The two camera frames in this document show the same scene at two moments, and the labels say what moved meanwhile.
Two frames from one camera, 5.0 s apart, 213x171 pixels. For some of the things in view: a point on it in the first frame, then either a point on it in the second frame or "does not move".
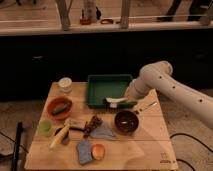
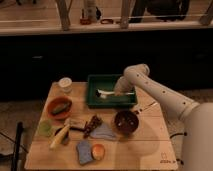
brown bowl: (126, 122) does not move
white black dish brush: (114, 101) → (102, 94)
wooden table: (73, 135) does not move
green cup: (45, 127) does not move
